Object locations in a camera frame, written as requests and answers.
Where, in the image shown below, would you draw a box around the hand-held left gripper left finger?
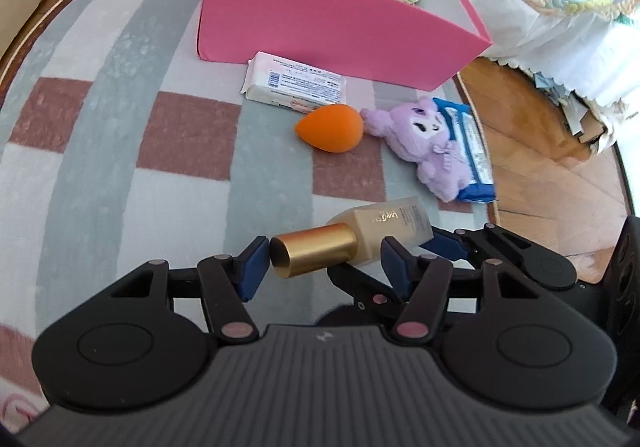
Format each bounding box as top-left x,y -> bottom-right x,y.
110,235 -> 272,346

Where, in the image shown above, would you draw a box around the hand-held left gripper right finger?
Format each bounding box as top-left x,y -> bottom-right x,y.
380,236 -> 517,344

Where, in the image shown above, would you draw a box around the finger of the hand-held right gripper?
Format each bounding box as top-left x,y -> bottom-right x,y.
327,264 -> 402,323
430,223 -> 577,290

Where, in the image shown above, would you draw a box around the foundation bottle with gold cap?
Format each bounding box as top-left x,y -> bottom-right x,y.
269,197 -> 435,280

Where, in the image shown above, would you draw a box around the blue wipes packet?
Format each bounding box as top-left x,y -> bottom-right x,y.
432,98 -> 497,203

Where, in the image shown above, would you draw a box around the purple plush toy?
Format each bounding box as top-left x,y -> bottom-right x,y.
361,97 -> 473,203

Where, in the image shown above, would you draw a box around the orange makeup sponge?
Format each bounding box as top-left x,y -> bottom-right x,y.
295,104 -> 366,153

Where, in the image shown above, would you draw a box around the pink cardboard box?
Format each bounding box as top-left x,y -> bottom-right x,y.
196,0 -> 493,90

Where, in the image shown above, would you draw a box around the folded cardboard sheets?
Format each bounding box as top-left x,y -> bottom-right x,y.
532,70 -> 618,150

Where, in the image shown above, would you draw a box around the white tissue packet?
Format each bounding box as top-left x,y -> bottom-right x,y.
240,52 -> 348,110

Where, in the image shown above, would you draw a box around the checked grey and brown rug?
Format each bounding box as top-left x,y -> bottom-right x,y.
0,0 -> 501,428

